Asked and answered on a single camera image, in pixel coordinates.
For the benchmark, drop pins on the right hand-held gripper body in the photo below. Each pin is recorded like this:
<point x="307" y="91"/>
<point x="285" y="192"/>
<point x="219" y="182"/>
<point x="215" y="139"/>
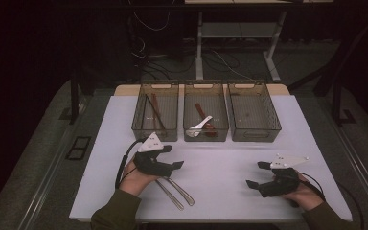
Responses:
<point x="282" y="185"/>

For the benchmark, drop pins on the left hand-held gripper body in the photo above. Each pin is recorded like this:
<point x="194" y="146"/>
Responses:
<point x="150" y="164"/>

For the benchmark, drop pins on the white ceramic spoon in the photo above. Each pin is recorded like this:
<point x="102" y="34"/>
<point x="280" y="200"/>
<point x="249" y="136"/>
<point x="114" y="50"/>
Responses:
<point x="195" y="130"/>

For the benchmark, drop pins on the transparent brown plastic bin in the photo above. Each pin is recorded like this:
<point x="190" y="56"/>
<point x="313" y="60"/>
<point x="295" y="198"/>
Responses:
<point x="218" y="105"/>
<point x="171" y="111"/>
<point x="252" y="111"/>

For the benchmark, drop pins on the brown wooden spoon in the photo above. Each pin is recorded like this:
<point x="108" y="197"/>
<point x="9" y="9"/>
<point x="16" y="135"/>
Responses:
<point x="209" y="127"/>

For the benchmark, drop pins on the person's left hand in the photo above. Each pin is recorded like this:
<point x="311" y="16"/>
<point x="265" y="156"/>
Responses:
<point x="134" y="180"/>

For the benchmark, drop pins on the person's right hand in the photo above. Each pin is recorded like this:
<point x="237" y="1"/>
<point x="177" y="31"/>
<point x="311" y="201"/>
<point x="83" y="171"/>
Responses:
<point x="306" y="196"/>

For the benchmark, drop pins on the white board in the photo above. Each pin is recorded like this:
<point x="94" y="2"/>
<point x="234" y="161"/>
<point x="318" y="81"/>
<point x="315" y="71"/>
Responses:
<point x="223" y="166"/>

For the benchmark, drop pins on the metal fork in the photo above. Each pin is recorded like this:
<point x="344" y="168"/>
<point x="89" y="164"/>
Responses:
<point x="174" y="201"/>

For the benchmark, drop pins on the black metal stand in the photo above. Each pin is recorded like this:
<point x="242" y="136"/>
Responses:
<point x="336" y="102"/>
<point x="74" y="102"/>

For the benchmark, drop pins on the metal floor rail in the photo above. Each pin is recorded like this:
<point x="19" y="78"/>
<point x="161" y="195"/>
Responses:
<point x="364" y="179"/>
<point x="44" y="188"/>

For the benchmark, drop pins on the grey metal desk frame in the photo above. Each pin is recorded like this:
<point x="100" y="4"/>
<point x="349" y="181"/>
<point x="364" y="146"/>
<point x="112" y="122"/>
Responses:
<point x="236" y="30"/>

